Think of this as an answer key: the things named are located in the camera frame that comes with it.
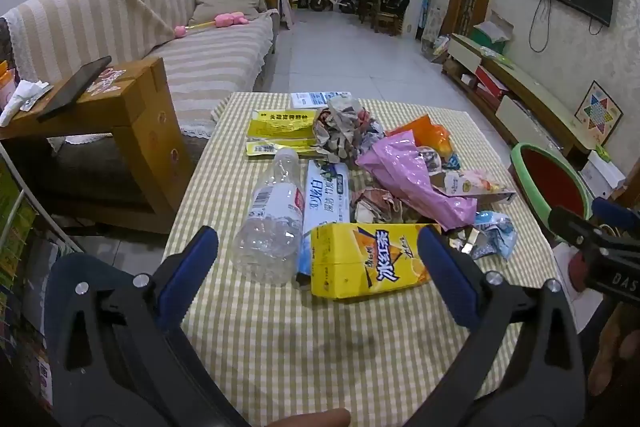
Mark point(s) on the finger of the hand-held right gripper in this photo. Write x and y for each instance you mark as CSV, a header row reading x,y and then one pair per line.
x,y
570,224
612,212

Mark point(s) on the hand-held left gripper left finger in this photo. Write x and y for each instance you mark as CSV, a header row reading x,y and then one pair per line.
x,y
187,279

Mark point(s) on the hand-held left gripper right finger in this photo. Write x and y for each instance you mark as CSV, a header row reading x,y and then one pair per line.
x,y
447,279

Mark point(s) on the green rimmed red bin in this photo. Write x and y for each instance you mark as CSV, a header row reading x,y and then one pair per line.
x,y
550,179

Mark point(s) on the yellow drink carton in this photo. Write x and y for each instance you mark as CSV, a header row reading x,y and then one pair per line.
x,y
350,267

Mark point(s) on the small paper ball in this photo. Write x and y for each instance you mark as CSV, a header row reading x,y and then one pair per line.
x,y
380,204

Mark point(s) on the large newspaper ball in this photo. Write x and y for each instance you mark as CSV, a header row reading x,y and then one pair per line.
x,y
345,132

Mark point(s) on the white blue milk box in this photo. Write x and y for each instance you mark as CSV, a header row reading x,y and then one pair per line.
x,y
311,99

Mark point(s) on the person's right hand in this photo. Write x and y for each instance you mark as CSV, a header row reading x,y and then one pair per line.
x,y
617,347

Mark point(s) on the person's left hand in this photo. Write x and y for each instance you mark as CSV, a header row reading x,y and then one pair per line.
x,y
315,418

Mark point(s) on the white cardboard box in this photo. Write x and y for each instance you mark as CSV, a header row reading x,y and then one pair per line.
x,y
602,174

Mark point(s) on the silver foil wrapper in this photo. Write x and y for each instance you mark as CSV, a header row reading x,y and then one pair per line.
x,y
467,243

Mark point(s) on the light blue plastic wrapper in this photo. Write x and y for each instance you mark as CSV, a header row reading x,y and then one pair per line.
x,y
496,227

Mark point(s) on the clear plastic bottle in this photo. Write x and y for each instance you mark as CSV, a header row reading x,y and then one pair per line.
x,y
270,232

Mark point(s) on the white yellow snack wrapper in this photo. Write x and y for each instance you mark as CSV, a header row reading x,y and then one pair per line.
x,y
472,187

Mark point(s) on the star checkers board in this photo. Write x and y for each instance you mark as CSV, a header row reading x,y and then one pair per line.
x,y
598,107

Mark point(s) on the pink plastic bag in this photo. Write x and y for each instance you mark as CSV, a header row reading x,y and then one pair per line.
x,y
400,169

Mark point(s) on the silver blue snack wrapper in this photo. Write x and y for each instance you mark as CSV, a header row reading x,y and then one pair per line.
x,y
437,159

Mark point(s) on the wooden television cabinet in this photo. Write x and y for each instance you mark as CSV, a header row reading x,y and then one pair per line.
x,y
530,102

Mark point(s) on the white blue toothpaste box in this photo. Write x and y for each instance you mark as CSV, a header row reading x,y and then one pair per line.
x,y
324,194

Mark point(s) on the orange snack bag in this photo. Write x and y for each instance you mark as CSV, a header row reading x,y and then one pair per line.
x,y
425,129

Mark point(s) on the wooden side table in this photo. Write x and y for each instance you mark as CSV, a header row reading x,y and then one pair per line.
x,y
135,122

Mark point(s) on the flattened yellow medicine box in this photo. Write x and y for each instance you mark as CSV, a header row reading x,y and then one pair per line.
x,y
280,127

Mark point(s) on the colourful printed papers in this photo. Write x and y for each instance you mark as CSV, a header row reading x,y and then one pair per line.
x,y
15,232

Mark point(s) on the green box with white paper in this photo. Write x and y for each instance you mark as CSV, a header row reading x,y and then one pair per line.
x,y
487,34

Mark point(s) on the pink sticker sheet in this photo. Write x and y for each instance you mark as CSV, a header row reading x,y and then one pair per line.
x,y
107,79

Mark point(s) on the white tissue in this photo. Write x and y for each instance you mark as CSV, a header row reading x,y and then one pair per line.
x,y
22,99

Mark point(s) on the pink toy wand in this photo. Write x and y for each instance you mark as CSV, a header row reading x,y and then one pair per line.
x,y
227,21

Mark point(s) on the small wooden chair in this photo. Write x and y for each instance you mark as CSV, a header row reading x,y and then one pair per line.
x,y
387,21

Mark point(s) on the beige striped sofa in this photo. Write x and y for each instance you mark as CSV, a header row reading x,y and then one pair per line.
x,y
100,22

